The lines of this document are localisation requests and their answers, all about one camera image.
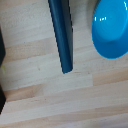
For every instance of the blue bowl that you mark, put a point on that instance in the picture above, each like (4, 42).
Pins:
(111, 30)

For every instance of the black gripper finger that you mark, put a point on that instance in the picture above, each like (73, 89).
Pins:
(1, 100)
(1, 46)

